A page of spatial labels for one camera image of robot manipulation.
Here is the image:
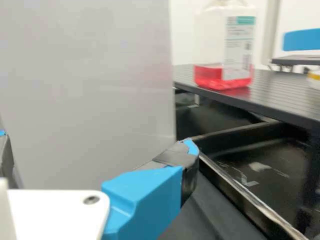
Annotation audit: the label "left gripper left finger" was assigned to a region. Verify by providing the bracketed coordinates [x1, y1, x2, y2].
[0, 129, 24, 190]

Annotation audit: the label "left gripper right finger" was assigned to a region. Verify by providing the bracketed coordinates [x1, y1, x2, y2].
[101, 138, 200, 240]

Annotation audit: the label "petri dish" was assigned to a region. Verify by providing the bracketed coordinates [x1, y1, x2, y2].
[306, 70, 320, 89]

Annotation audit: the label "white incubator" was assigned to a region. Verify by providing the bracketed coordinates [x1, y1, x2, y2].
[0, 0, 177, 191]

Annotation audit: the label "black tray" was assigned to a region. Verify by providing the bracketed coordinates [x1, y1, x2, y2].
[184, 119, 316, 240]

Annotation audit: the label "red liquid bottle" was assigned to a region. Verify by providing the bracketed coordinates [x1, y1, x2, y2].
[193, 0, 258, 91]

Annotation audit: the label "black platform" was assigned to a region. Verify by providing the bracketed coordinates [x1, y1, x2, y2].
[271, 55, 320, 74]
[172, 63, 320, 142]

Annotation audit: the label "white box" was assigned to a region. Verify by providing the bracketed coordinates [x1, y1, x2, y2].
[261, 0, 320, 66]

